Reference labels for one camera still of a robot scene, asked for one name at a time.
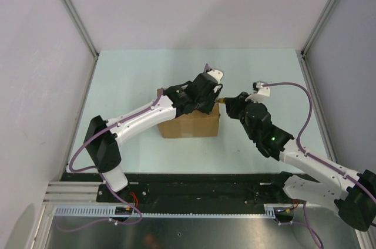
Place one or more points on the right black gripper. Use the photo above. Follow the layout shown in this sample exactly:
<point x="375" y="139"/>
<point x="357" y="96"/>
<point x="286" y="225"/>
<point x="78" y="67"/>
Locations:
<point x="234" y="104"/>

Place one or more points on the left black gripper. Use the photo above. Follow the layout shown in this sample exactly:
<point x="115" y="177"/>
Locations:
<point x="207" y="109"/>

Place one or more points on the brown cardboard express box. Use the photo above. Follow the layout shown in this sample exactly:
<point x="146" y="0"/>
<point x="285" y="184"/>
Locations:
<point x="195" y="124"/>

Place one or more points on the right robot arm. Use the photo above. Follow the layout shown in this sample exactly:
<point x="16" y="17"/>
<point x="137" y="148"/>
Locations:
<point x="348" y="193"/>

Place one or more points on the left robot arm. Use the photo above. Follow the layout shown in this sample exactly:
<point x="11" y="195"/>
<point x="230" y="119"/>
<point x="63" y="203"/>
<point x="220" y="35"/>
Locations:
<point x="104" y="137"/>

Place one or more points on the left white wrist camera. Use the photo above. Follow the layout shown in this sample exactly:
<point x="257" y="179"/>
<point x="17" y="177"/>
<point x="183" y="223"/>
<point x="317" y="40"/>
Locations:
<point x="215" y="73"/>

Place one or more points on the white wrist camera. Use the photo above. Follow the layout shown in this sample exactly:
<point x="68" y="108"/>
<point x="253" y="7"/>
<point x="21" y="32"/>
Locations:
<point x="215" y="73"/>
<point x="260" y="92"/>

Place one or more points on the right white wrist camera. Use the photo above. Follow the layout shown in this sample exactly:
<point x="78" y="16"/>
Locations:
<point x="260" y="92"/>

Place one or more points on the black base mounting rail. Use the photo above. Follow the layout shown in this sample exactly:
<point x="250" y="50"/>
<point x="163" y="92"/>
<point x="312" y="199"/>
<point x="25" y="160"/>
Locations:
<point x="261" y="188"/>

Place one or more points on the right aluminium frame post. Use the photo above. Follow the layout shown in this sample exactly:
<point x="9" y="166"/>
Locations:
<point x="325" y="14"/>

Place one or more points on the aluminium frame post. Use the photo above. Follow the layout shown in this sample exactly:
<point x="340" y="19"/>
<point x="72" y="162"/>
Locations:
<point x="80" y="27"/>
<point x="325" y="14"/>

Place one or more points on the left aluminium frame post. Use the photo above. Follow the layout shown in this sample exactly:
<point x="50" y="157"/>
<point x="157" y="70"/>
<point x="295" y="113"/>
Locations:
<point x="80" y="27"/>

